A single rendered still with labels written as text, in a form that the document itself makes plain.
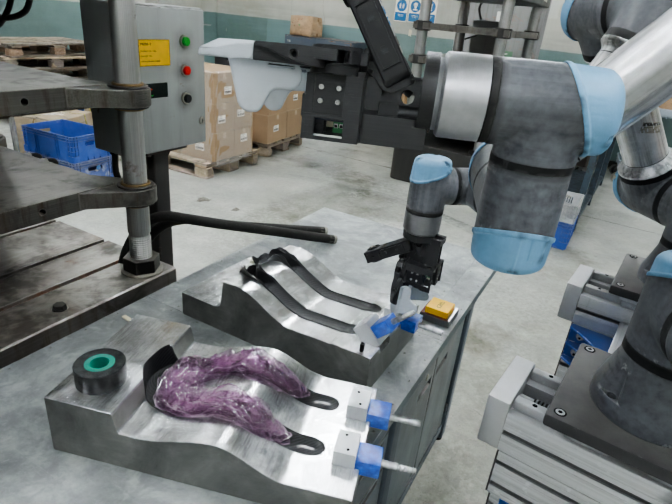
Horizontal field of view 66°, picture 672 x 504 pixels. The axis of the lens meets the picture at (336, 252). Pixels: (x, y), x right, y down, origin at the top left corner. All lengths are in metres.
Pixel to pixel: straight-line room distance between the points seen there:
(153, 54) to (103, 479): 1.09
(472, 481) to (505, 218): 1.68
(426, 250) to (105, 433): 0.66
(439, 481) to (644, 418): 1.36
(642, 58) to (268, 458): 0.71
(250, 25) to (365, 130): 9.23
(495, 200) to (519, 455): 0.49
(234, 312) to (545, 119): 0.87
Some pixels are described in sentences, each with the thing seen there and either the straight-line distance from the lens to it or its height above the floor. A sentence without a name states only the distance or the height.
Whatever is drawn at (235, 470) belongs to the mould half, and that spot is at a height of 0.86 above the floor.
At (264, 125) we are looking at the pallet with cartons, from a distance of 5.68.
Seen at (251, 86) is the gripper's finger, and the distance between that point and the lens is 0.48.
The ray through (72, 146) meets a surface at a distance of 4.62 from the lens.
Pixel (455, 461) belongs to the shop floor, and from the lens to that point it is 2.15.
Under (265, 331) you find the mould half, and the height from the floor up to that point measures 0.85.
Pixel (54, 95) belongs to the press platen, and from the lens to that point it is 1.35.
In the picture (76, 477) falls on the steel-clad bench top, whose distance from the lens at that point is 0.97.
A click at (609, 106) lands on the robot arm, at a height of 1.45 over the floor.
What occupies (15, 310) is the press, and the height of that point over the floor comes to 0.78.
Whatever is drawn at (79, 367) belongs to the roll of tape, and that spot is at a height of 0.94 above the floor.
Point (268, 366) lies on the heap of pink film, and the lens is 0.95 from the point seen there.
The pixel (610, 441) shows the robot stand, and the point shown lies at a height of 1.04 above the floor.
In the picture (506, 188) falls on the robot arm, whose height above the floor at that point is 1.37.
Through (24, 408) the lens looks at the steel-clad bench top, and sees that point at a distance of 1.12.
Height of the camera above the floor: 1.50
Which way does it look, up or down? 25 degrees down
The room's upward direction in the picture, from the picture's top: 6 degrees clockwise
